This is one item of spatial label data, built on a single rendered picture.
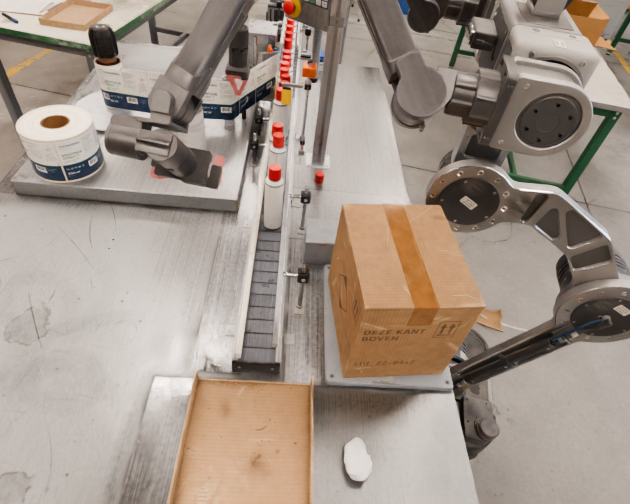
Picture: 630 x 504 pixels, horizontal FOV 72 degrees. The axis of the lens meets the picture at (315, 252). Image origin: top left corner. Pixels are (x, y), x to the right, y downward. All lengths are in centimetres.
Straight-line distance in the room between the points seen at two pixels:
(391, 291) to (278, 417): 37
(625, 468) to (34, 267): 227
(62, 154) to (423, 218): 102
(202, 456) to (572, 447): 167
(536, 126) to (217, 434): 82
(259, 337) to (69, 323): 46
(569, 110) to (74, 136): 122
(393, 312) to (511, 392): 146
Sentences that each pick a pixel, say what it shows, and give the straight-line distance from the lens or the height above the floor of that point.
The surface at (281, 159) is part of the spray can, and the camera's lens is 131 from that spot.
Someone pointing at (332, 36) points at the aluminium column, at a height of 128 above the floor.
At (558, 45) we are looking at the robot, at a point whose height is 153.
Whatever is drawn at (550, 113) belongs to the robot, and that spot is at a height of 146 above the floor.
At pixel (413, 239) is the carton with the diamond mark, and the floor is 112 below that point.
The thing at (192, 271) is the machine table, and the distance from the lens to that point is 124.
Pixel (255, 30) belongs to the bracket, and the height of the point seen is 114.
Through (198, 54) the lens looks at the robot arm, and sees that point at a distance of 81.
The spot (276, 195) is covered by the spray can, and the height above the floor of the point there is 101.
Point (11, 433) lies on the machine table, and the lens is 111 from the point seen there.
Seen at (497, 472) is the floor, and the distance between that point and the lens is 206.
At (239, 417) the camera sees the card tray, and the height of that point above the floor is 83.
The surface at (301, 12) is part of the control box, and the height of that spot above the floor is 132.
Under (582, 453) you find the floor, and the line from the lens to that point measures 228.
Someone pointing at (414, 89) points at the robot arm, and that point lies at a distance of 73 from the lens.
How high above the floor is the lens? 176
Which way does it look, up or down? 46 degrees down
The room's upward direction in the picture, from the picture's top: 9 degrees clockwise
